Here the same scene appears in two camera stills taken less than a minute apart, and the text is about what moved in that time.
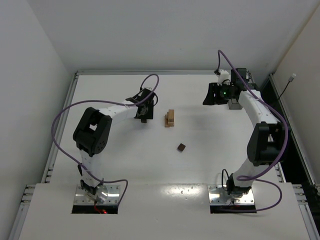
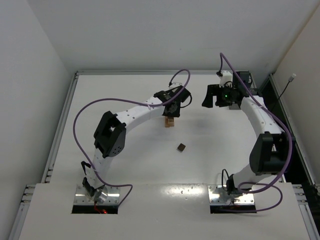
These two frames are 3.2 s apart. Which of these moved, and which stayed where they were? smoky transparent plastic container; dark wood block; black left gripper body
Moved: black left gripper body
Stayed: dark wood block; smoky transparent plastic container
